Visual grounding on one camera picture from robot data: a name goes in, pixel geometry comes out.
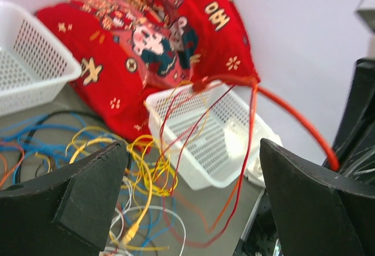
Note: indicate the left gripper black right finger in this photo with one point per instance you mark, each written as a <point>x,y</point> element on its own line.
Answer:
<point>316,211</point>

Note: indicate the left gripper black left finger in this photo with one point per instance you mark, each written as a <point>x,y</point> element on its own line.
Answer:
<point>65,212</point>

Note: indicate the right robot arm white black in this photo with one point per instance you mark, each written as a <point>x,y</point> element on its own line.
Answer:
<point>354,142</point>

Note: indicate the white basket right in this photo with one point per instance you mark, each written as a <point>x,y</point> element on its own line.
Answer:
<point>205,135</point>

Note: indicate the white basket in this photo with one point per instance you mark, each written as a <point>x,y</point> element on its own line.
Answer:
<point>35,65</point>
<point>205,135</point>

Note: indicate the white basket back centre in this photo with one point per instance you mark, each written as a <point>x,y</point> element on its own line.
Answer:
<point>35,65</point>

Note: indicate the red printed pillow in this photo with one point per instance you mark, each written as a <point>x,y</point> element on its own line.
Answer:
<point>129,49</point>

